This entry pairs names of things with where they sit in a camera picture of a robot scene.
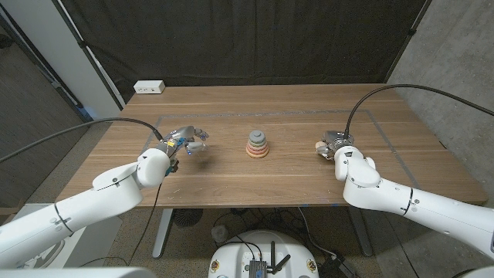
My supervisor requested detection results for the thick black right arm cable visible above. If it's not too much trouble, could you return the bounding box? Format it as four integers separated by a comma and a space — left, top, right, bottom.
343, 83, 494, 139

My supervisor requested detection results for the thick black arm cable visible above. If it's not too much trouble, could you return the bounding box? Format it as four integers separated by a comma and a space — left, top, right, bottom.
0, 117, 165, 164
343, 83, 494, 139

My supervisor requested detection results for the black backdrop stand pole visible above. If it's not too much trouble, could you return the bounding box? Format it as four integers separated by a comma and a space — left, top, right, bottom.
384, 0, 432, 83
51, 0, 127, 110

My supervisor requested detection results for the white table leg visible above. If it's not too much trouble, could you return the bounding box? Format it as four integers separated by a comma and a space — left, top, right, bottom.
152, 208, 174, 259

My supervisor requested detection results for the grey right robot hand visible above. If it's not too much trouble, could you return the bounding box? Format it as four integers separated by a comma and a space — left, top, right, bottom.
316, 130, 354, 161

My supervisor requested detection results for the black power adapter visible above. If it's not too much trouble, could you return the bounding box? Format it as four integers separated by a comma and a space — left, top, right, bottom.
320, 254, 358, 278

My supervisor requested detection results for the black backdrop curtain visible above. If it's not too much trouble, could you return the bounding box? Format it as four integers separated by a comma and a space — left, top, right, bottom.
53, 0, 432, 104

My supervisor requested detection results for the grey table leg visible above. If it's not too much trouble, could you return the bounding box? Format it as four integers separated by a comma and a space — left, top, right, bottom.
347, 208, 374, 258

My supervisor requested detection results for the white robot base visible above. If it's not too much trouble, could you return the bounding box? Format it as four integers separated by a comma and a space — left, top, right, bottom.
208, 230, 320, 278

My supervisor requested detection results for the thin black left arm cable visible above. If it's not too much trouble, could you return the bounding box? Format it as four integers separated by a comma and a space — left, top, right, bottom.
127, 183, 163, 267

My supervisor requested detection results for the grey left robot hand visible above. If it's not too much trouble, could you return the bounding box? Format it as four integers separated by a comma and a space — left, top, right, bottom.
154, 125, 210, 175

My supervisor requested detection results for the grey radio box with antennas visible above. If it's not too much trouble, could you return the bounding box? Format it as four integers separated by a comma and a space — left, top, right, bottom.
249, 241, 291, 278

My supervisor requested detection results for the round grey floor object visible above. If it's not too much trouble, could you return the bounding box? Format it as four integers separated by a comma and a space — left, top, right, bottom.
211, 225, 229, 244

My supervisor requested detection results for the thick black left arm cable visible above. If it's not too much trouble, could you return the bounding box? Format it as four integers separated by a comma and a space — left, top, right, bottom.
0, 117, 165, 164

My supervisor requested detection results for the white power strip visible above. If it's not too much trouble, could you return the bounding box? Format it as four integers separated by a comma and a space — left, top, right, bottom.
133, 80, 166, 95

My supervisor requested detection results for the round black table foot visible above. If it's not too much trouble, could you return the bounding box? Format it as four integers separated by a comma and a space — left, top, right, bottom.
172, 208, 204, 228

